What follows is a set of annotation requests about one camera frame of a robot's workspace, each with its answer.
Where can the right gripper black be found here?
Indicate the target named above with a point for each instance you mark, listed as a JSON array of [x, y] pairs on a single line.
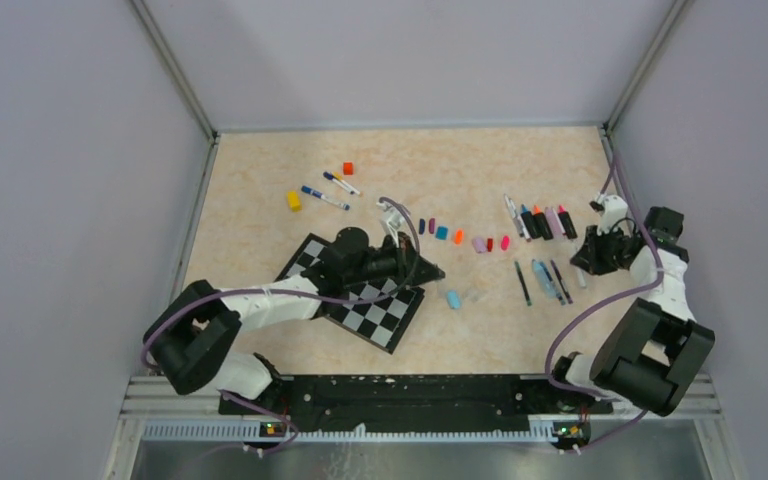
[[587, 256]]

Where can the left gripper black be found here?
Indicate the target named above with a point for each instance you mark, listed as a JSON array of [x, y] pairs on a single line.
[[405, 256]]

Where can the light blue highlighter cap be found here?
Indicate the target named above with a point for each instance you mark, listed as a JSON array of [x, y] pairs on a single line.
[[453, 300]]

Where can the black highlighter pink cap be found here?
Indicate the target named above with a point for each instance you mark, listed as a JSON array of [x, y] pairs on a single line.
[[566, 223]]

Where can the thin dark pen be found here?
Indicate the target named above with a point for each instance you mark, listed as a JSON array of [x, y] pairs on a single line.
[[561, 283]]

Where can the pale purple highlighter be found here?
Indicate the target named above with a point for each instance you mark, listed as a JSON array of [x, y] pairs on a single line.
[[554, 223]]

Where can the pale purple highlighter cap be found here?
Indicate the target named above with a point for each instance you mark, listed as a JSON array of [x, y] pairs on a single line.
[[480, 244]]

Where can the black white chessboard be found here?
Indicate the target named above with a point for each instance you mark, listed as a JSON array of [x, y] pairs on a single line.
[[381, 324]]

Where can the light blue eraser bar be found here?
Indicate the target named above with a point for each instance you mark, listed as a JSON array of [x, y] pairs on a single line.
[[543, 279]]

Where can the black highlighter orange cap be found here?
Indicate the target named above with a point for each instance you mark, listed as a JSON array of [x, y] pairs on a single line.
[[542, 224]]

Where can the black highlighter blue tip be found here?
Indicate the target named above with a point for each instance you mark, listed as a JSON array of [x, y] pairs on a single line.
[[529, 223]]

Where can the white marker magenta end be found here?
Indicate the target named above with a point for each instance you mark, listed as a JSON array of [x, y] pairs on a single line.
[[525, 231]]

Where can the black gel pen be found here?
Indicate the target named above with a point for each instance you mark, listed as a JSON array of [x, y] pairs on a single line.
[[522, 282]]

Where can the white marker blue band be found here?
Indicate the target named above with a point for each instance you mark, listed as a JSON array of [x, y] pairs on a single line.
[[325, 198]]

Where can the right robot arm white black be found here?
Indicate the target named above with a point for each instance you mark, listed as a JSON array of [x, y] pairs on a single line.
[[657, 348]]

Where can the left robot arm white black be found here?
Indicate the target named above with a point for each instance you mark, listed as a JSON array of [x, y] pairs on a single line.
[[372, 292]]

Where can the yellow block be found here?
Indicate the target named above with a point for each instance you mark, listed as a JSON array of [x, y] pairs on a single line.
[[293, 201]]

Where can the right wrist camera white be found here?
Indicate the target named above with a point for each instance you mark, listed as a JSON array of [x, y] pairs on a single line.
[[612, 209]]

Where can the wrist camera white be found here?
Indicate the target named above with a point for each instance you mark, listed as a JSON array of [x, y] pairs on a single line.
[[612, 209], [396, 222]]

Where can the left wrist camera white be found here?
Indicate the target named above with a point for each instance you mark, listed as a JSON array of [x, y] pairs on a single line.
[[396, 222]]

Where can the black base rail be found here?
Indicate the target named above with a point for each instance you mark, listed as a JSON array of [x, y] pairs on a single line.
[[423, 403]]

